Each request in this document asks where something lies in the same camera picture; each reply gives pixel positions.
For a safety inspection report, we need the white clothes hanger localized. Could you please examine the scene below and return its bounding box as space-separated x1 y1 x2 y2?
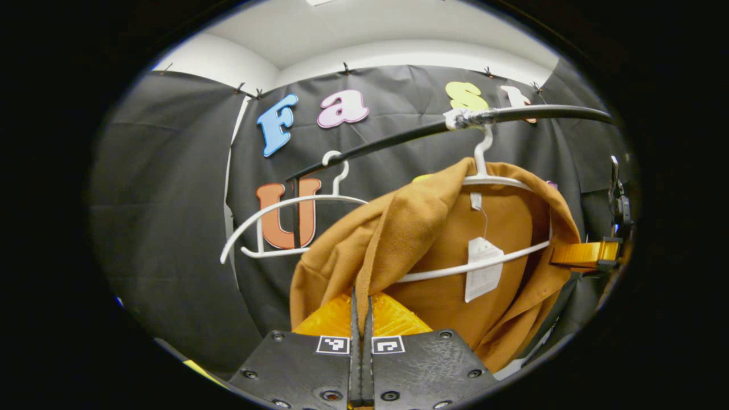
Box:
395 122 553 284
220 150 370 265

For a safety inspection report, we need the row of black cloth clips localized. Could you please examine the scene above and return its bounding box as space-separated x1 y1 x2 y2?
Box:
159 61 542 99

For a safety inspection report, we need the brown shirt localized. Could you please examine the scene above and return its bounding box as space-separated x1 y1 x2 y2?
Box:
289 157 581 374

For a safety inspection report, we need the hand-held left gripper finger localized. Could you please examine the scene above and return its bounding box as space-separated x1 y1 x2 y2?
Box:
362 293 500 410
227 288 363 410

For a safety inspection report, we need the black backdrop cloth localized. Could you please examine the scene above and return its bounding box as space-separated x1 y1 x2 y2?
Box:
88 57 633 376

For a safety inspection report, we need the black clothes rail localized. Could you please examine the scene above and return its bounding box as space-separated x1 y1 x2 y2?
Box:
284 104 615 251

